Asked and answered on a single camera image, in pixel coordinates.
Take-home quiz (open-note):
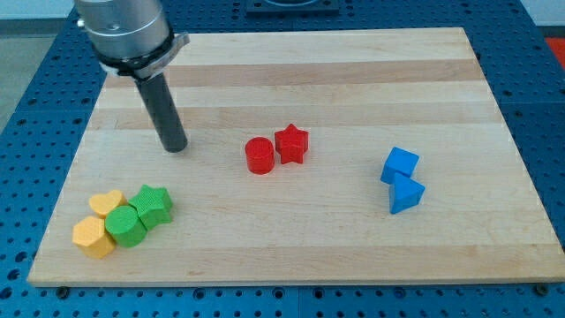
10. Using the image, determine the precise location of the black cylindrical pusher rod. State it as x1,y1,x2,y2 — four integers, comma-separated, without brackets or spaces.
135,74,188,153

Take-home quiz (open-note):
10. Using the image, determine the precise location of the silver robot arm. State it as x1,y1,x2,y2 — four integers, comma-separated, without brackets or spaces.
74,0,190,153

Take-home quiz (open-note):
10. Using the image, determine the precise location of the green star block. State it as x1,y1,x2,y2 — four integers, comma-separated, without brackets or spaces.
129,185,173,231

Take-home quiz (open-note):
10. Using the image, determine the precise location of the red cylinder block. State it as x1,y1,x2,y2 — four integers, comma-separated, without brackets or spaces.
245,137,275,175

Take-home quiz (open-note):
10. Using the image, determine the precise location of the yellow heart block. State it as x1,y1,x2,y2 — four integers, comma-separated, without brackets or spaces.
88,190,128,219

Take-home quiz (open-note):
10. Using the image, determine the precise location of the green cylinder block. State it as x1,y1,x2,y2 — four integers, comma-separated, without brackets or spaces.
105,206,147,248

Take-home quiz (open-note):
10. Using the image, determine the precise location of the red star block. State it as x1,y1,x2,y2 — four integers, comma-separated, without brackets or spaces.
275,124,309,164

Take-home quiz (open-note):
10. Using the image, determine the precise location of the yellow hexagon block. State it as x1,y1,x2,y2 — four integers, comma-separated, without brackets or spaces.
72,216,116,259

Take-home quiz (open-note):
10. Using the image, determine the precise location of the wooden board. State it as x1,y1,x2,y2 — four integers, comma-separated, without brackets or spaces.
28,27,564,287

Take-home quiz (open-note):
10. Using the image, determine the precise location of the blue cube block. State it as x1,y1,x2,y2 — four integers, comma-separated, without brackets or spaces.
380,147,419,184

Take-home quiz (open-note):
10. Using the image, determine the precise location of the blue triangle block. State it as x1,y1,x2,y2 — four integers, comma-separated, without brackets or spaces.
388,173,426,215

